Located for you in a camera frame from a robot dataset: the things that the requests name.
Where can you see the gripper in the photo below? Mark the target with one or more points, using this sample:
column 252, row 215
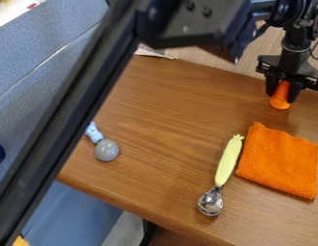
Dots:
column 289, row 66

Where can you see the orange toy carrot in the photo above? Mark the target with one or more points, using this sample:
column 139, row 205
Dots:
column 281, row 95

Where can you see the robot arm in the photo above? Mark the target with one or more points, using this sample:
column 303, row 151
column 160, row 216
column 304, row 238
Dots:
column 296, row 19

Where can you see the orange cloth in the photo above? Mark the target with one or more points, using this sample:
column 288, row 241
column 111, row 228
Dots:
column 280, row 160

